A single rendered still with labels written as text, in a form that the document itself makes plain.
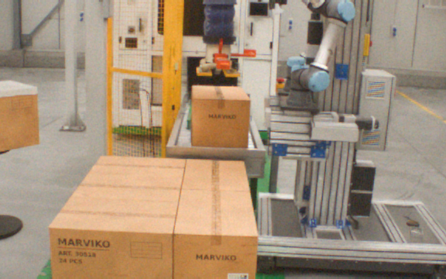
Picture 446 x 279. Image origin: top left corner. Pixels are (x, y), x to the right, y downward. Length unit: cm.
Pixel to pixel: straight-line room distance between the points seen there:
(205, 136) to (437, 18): 998
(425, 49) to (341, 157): 981
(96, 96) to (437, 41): 999
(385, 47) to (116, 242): 1079
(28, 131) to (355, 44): 221
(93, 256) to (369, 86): 184
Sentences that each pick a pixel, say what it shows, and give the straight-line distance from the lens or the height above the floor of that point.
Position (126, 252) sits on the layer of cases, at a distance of 245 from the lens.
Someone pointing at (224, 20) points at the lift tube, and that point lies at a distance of 345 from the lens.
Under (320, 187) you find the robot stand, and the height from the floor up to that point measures 49.
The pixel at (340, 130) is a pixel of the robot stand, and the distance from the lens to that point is 285.
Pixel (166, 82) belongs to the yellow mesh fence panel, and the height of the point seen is 95.
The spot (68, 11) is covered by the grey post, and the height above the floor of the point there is 150.
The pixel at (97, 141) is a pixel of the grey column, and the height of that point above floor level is 43.
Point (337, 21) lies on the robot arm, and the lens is 284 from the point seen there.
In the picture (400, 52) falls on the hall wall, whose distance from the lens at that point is 1273.
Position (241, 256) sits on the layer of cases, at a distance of 243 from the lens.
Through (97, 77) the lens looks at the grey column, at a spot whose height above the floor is 98.
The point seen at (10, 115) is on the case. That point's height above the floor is 86.
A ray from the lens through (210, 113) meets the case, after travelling 352.
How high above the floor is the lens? 156
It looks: 14 degrees down
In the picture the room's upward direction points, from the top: 3 degrees clockwise
